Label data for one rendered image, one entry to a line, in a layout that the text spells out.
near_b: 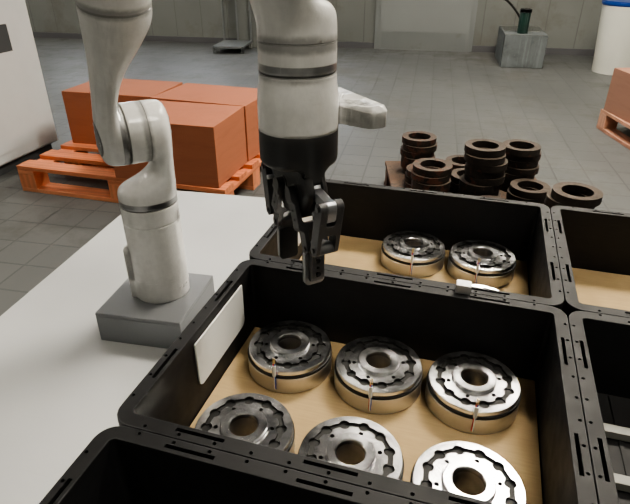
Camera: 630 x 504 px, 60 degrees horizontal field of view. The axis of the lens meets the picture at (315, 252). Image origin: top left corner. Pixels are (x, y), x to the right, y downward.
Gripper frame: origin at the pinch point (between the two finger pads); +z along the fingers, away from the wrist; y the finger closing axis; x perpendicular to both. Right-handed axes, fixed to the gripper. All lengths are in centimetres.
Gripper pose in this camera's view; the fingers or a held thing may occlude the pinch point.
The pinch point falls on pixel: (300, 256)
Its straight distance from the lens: 58.4
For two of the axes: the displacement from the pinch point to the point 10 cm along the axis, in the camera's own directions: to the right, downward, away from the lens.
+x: 8.8, -2.3, 4.1
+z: 0.0, 8.7, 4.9
